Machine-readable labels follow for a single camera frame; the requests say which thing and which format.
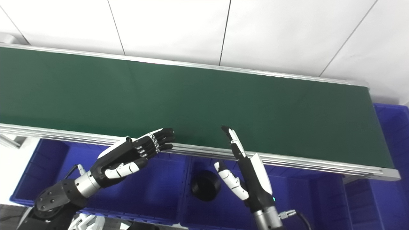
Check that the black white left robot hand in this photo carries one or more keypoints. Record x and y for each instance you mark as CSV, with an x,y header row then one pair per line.
x,y
121,156

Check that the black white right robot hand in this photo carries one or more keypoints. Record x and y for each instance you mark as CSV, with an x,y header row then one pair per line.
x,y
255,182

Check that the black round machine part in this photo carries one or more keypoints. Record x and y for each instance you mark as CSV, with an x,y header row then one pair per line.
x,y
206,185

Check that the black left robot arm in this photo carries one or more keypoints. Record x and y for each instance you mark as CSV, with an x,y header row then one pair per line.
x,y
54,201

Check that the green conveyor belt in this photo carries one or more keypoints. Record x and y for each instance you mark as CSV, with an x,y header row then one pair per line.
x,y
191,102
287,161

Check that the blue plastic bin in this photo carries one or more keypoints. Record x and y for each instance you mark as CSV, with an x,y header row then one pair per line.
x,y
297,198
159,188
386,198

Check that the aluminium conveyor support leg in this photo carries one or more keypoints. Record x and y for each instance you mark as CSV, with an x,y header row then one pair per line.
x,y
11,142

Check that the white plastic robot piece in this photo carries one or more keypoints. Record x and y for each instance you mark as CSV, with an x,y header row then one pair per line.
x,y
86,222

